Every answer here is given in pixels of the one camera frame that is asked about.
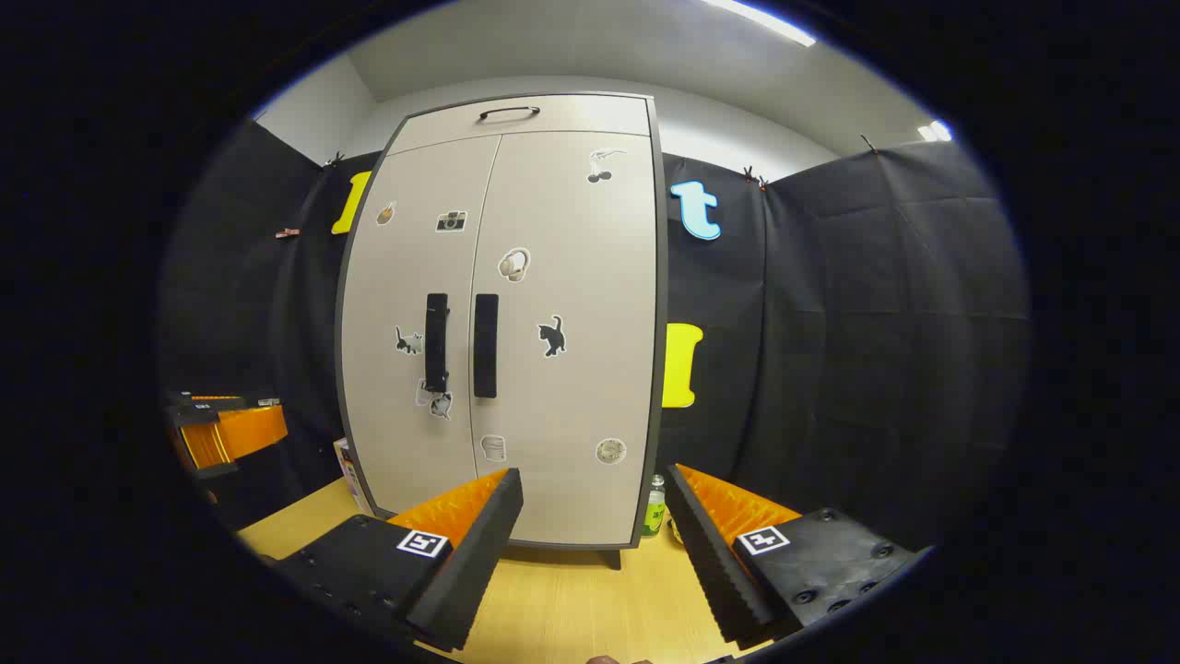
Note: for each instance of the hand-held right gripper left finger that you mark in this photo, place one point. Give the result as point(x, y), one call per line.
point(470, 572)

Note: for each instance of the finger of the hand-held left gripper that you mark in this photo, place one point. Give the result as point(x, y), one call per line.
point(235, 433)
point(226, 403)

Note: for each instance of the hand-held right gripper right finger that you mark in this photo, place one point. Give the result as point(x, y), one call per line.
point(714, 563)

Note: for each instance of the beige double-door shoe cabinet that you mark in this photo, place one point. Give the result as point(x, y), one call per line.
point(553, 498)

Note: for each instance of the camera sticker shoe cabinet door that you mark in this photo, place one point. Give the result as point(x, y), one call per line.
point(387, 295)

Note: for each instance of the headphone sticker shoe cabinet door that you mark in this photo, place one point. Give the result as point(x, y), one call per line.
point(590, 397)

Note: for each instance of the beige cabinet drawer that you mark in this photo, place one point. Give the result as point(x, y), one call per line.
point(590, 115)

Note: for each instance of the green bottle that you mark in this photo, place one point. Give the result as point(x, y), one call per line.
point(654, 512)

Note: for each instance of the white book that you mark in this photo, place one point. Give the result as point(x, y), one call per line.
point(352, 475)

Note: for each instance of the black backdrop cloth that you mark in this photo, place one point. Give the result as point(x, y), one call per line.
point(830, 323)

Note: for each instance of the small ceiling light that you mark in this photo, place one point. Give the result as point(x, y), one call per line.
point(936, 131)

